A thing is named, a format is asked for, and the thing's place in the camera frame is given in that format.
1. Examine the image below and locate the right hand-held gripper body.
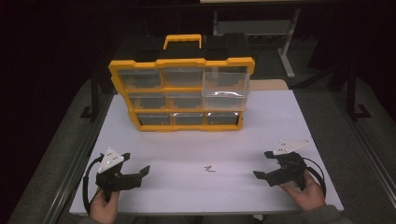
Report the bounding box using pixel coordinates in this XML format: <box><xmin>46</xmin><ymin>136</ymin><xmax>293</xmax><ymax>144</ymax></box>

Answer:
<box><xmin>266</xmin><ymin>139</ymin><xmax>312</xmax><ymax>191</ymax></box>

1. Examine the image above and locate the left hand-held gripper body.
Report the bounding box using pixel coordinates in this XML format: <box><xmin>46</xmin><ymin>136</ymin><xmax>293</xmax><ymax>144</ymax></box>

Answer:
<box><xmin>95</xmin><ymin>147</ymin><xmax>143</xmax><ymax>203</ymax></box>

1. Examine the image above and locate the yellow black drawer organizer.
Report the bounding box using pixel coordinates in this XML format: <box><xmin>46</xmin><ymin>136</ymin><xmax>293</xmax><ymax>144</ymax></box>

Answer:
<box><xmin>107</xmin><ymin>33</ymin><xmax>256</xmax><ymax>133</ymax></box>

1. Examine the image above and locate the person's right hand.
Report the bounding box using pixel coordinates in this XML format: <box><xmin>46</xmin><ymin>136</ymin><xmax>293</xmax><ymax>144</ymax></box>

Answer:
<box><xmin>278</xmin><ymin>170</ymin><xmax>327</xmax><ymax>213</ymax></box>

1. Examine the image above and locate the person's left hand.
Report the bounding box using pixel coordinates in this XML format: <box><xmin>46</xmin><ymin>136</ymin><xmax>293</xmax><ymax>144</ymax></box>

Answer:
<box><xmin>89</xmin><ymin>189</ymin><xmax>121</xmax><ymax>224</ymax></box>

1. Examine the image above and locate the grid of small clear drawers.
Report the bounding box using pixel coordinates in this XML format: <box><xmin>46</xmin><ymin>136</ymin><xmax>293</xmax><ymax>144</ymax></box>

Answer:
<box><xmin>117</xmin><ymin>66</ymin><xmax>241</xmax><ymax>126</ymax></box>

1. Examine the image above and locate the black metal stand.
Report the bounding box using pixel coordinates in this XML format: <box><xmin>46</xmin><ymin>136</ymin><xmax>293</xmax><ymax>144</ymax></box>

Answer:
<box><xmin>79</xmin><ymin>68</ymin><xmax>101</xmax><ymax>121</ymax></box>
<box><xmin>346</xmin><ymin>63</ymin><xmax>373</xmax><ymax>121</ymax></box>

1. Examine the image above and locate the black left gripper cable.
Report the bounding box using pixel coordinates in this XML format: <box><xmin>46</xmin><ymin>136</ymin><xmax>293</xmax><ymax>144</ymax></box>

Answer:
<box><xmin>81</xmin><ymin>153</ymin><xmax>105</xmax><ymax>216</ymax></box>

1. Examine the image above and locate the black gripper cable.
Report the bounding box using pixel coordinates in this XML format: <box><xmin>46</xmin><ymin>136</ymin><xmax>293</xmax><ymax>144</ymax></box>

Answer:
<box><xmin>81</xmin><ymin>153</ymin><xmax>105</xmax><ymax>216</ymax></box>
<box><xmin>302</xmin><ymin>156</ymin><xmax>328</xmax><ymax>199</ymax></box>

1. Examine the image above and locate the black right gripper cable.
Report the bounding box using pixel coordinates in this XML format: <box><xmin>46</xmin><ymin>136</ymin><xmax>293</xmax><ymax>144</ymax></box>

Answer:
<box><xmin>302</xmin><ymin>156</ymin><xmax>328</xmax><ymax>199</ymax></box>

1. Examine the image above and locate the metal frame rail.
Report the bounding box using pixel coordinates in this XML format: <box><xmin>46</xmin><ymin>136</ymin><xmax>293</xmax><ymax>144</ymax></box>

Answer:
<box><xmin>43</xmin><ymin>92</ymin><xmax>115</xmax><ymax>224</ymax></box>
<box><xmin>330</xmin><ymin>91</ymin><xmax>396</xmax><ymax>200</ymax></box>

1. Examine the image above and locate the white metal desk frame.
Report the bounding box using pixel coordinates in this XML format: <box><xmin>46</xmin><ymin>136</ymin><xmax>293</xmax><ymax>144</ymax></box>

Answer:
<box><xmin>212</xmin><ymin>0</ymin><xmax>302</xmax><ymax>79</ymax></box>

